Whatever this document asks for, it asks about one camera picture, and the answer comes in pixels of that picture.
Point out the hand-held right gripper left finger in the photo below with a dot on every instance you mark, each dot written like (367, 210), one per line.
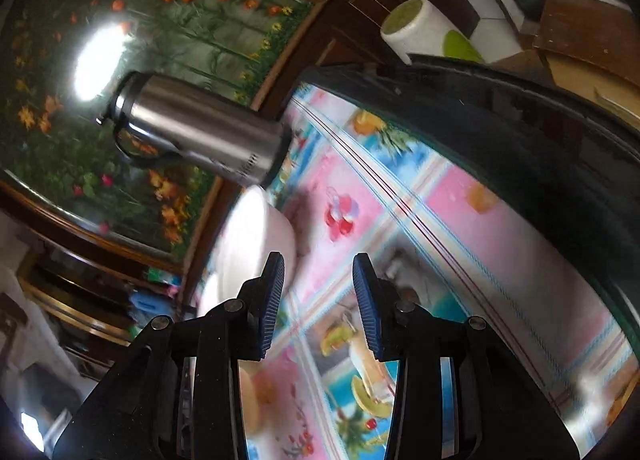
(272, 300)

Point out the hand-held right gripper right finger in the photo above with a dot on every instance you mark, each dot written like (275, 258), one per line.
(367, 310)

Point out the white round plate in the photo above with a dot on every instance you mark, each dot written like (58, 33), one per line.
(250, 240)

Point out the pink fruit print tablecloth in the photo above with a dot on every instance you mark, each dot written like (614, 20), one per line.
(450, 265)

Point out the stainless steel thermos jug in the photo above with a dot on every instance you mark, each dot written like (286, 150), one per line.
(210, 129)

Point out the black rimmed table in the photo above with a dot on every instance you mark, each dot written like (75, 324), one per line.
(525, 139)

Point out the white lime green stool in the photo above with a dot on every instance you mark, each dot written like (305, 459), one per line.
(425, 34)

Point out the wooden side desk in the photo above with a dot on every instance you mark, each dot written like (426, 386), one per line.
(580, 34)

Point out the floral wall panel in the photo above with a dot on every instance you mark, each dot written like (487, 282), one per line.
(175, 39)

